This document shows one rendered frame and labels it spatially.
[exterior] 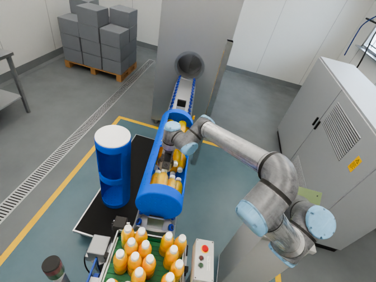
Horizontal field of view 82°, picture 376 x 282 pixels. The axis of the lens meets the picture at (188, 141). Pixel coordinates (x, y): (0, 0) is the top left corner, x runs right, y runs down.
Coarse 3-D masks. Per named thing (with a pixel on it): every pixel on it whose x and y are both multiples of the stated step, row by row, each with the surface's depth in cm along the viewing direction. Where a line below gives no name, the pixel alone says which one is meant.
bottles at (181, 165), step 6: (186, 126) 191; (162, 138) 180; (156, 162) 159; (180, 162) 159; (156, 168) 158; (174, 168) 162; (180, 168) 156; (174, 174) 160; (180, 180) 149; (180, 186) 143; (180, 192) 140
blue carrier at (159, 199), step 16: (176, 112) 182; (160, 128) 172; (160, 144) 153; (144, 176) 136; (176, 176) 163; (144, 192) 123; (160, 192) 121; (176, 192) 127; (144, 208) 132; (160, 208) 130; (176, 208) 129
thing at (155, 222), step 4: (148, 216) 129; (152, 216) 130; (156, 216) 130; (148, 220) 131; (152, 220) 130; (156, 220) 130; (160, 220) 130; (148, 224) 134; (152, 224) 134; (156, 224) 133; (160, 224) 133; (156, 228) 136; (160, 228) 136
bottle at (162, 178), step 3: (162, 171) 139; (165, 171) 139; (159, 174) 136; (162, 174) 135; (165, 174) 136; (159, 177) 133; (162, 177) 133; (165, 177) 134; (156, 180) 134; (159, 180) 132; (162, 180) 132; (165, 180) 133; (156, 183) 131; (159, 183) 130; (162, 183) 130; (165, 183) 131
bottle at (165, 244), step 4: (164, 236) 118; (172, 236) 120; (164, 240) 118; (168, 240) 117; (172, 240) 119; (160, 244) 123; (164, 244) 118; (168, 244) 118; (172, 244) 120; (160, 248) 124; (164, 248) 120; (160, 252) 126; (164, 252) 123
